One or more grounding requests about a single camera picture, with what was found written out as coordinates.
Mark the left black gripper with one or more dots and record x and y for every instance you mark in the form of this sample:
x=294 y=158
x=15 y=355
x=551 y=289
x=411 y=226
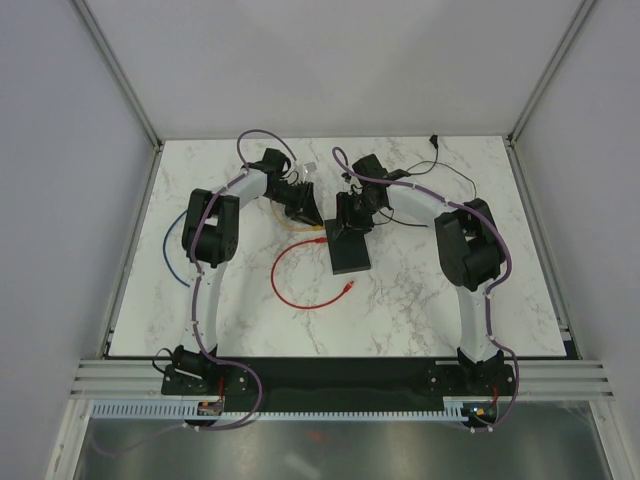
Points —
x=305 y=205

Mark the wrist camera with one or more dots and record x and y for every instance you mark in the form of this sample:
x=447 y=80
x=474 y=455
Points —
x=276 y=162
x=369 y=171

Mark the white slotted cable duct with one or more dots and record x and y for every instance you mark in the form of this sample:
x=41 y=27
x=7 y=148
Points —
x=200 y=410

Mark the left aluminium corner post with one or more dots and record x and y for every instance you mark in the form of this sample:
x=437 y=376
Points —
x=108 y=56

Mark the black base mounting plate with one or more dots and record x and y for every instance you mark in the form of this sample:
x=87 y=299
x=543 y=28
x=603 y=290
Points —
x=350 y=383

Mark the aluminium corner post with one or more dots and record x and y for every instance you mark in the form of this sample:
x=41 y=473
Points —
x=562 y=50
x=108 y=56

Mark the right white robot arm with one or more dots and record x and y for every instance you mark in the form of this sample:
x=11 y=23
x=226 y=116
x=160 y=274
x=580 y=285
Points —
x=470 y=252

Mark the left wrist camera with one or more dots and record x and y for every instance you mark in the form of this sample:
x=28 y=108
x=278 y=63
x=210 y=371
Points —
x=276 y=162

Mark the right aluminium corner post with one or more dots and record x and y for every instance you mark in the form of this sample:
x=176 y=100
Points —
x=562 y=50

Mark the aluminium frame rail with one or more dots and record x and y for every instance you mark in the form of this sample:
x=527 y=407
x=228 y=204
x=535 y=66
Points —
x=540 y=380

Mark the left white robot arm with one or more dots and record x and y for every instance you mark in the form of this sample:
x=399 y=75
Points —
x=210 y=239

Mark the black network switch box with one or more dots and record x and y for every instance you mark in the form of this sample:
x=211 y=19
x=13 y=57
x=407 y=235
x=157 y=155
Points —
x=348 y=251

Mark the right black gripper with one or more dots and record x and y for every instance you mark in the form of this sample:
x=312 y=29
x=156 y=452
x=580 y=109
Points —
x=345 y=215

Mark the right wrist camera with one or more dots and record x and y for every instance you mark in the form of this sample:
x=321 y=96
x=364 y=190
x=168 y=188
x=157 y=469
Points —
x=369 y=171

